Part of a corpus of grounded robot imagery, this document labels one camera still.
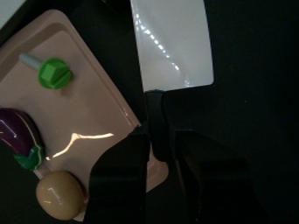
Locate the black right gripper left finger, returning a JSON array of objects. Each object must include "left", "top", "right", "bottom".
[{"left": 82, "top": 125, "right": 152, "bottom": 224}]

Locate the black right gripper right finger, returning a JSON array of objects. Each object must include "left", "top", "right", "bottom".
[{"left": 172, "top": 129, "right": 269, "bottom": 224}]

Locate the toy cleaver with black handle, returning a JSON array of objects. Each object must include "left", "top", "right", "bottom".
[{"left": 128, "top": 0, "right": 215, "bottom": 163}]

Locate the beige toy potato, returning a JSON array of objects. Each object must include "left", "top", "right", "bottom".
[{"left": 34, "top": 170, "right": 86, "bottom": 221}]

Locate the pink plastic tray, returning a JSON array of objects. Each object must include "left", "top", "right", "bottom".
[{"left": 0, "top": 9, "right": 169, "bottom": 223}]

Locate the purple toy eggplant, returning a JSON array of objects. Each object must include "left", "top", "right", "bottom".
[{"left": 0, "top": 108, "right": 44, "bottom": 172}]

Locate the green toy bolt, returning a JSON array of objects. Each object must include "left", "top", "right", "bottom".
[{"left": 17, "top": 52, "right": 73, "bottom": 90}]

